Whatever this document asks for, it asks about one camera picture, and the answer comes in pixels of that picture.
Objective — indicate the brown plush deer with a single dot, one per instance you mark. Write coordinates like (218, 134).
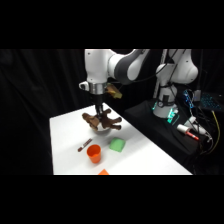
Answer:
(106, 122)

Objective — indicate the green square block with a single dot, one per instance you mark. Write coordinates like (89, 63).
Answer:
(117, 144)

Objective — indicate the black curtain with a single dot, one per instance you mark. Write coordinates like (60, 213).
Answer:
(36, 100)

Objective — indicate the keyboard with blue glow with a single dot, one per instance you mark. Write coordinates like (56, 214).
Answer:
(212, 101)

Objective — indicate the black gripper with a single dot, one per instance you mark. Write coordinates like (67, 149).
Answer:
(99, 100)

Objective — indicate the yellowish wrist camera box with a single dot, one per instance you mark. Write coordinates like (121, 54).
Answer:
(114, 91)

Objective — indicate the orange plastic cup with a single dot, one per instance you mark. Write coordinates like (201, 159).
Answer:
(94, 154)

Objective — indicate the black robot stand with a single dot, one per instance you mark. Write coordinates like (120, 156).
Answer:
(150, 123)

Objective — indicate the red and white marker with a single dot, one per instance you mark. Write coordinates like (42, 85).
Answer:
(84, 145)

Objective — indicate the grey bowl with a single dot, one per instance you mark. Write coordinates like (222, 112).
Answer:
(103, 131)

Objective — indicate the small box with green light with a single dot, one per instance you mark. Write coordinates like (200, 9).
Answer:
(173, 116)

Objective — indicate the orange flat piece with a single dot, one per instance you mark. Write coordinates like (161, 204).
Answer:
(103, 172)

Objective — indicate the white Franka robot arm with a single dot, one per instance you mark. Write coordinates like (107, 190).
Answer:
(126, 66)

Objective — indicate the white plug adapter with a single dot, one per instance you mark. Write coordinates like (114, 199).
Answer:
(196, 125)

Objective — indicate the white cylinder with red tip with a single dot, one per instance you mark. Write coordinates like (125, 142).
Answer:
(185, 130)

